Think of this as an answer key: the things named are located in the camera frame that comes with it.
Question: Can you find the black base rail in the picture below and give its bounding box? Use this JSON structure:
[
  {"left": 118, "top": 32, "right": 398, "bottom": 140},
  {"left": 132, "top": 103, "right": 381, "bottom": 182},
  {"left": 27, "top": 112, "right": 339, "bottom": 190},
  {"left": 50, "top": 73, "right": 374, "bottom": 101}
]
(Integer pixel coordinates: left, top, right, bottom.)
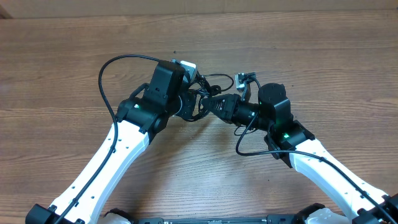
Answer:
[{"left": 133, "top": 214, "right": 300, "bottom": 224}]

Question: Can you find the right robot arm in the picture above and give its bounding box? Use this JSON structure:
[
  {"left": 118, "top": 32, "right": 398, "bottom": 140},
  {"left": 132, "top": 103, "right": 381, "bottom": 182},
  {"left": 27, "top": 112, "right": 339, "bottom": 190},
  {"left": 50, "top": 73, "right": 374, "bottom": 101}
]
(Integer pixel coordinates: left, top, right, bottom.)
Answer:
[{"left": 202, "top": 83, "right": 397, "bottom": 223}]

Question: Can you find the thick black USB cable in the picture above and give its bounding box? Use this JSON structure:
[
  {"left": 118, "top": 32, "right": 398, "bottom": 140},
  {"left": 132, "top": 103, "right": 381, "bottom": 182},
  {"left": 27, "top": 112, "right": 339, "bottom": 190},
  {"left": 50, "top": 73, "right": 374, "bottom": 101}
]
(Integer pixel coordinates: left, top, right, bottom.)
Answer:
[{"left": 186, "top": 73, "right": 223, "bottom": 122}]

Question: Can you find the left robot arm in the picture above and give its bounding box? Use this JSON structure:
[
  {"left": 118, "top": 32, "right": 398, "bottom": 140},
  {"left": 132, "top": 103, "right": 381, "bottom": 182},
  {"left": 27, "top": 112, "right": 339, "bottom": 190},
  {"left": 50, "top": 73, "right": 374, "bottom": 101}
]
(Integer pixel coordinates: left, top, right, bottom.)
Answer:
[{"left": 25, "top": 60, "right": 197, "bottom": 223}]

